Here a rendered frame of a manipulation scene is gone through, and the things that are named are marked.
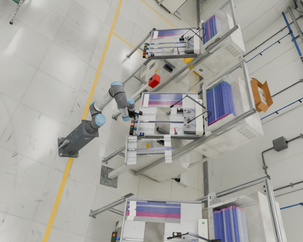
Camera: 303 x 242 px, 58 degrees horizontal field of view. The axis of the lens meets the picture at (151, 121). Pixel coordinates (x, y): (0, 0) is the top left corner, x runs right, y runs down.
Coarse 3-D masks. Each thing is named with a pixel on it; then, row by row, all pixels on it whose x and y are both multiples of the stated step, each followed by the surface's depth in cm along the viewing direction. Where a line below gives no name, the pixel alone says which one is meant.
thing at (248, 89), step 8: (224, 80) 315; (232, 80) 314; (248, 80) 286; (208, 88) 324; (248, 88) 278; (248, 96) 273; (224, 120) 276; (160, 128) 354; (208, 128) 288; (216, 128) 287
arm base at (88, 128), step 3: (87, 123) 290; (84, 126) 291; (87, 126) 288; (90, 126) 286; (87, 129) 289; (90, 129) 287; (93, 129) 287; (96, 129) 288; (87, 132) 290; (90, 132) 289; (93, 132) 290; (96, 132) 295
